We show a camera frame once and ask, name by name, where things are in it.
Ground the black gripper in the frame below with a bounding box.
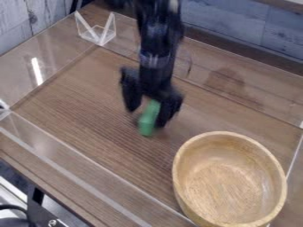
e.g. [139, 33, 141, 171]
[120, 51, 183, 128]

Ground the black table frame leg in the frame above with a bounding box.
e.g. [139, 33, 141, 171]
[27, 185, 80, 227]

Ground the wooden bowl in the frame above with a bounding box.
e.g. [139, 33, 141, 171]
[172, 131, 287, 227]

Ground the black cable under table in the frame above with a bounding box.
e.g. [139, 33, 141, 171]
[0, 202, 29, 220]

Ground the green rectangular stick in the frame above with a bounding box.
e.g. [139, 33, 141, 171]
[139, 100, 161, 137]

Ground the clear acrylic enclosure wall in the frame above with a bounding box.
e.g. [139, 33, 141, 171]
[0, 100, 195, 227]

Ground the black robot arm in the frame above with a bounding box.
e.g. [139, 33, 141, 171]
[104, 0, 183, 128]

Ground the clear acrylic corner bracket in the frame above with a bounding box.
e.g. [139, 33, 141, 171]
[75, 12, 116, 46]

